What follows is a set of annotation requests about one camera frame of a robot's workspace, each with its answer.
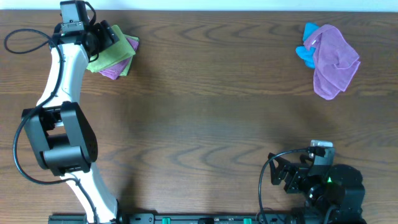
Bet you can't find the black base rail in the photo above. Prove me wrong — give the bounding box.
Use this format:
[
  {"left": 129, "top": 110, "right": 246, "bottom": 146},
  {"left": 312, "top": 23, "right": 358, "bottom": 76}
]
[{"left": 48, "top": 213, "right": 366, "bottom": 224}]

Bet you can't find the crumpled purple cloth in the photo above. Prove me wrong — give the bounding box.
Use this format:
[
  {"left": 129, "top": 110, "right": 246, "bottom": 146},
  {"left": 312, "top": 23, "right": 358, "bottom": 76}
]
[{"left": 303, "top": 24, "right": 361, "bottom": 100}]

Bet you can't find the blue cloth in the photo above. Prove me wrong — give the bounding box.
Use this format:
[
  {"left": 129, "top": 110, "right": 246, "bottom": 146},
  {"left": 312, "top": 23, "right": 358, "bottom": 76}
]
[{"left": 295, "top": 22, "right": 319, "bottom": 69}]

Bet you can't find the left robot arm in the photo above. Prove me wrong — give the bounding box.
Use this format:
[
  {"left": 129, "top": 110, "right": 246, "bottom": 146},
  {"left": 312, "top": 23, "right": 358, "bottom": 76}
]
[{"left": 18, "top": 1, "right": 125, "bottom": 223}]

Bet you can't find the folded purple cloth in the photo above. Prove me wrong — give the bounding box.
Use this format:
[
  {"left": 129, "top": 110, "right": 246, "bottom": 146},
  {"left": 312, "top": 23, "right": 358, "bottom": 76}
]
[{"left": 98, "top": 37, "right": 140, "bottom": 80}]

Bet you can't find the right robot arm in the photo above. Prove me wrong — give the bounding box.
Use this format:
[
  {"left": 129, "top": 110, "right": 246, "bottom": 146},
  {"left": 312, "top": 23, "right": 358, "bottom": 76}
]
[{"left": 267, "top": 148, "right": 366, "bottom": 224}]

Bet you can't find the green microfiber cloth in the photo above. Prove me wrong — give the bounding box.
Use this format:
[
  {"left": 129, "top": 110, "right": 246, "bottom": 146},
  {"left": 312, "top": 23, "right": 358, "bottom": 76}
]
[{"left": 86, "top": 25, "right": 134, "bottom": 73}]

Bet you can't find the right black cable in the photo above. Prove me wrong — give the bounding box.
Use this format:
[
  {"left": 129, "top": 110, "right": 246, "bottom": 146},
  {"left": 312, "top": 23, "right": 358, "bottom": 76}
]
[{"left": 257, "top": 147, "right": 326, "bottom": 224}]

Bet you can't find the left black cable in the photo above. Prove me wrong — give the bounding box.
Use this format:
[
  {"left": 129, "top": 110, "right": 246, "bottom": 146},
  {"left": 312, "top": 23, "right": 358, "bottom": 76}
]
[{"left": 3, "top": 1, "right": 100, "bottom": 224}]

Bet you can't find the folded green cloth underneath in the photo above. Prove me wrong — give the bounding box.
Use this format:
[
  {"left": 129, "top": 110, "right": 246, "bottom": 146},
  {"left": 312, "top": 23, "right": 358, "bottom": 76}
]
[{"left": 120, "top": 35, "right": 139, "bottom": 76}]

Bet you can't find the black cable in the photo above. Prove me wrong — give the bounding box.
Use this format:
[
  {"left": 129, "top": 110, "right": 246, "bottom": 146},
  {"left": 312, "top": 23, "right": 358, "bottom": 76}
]
[
  {"left": 3, "top": 1, "right": 100, "bottom": 224},
  {"left": 257, "top": 147, "right": 326, "bottom": 224}
]

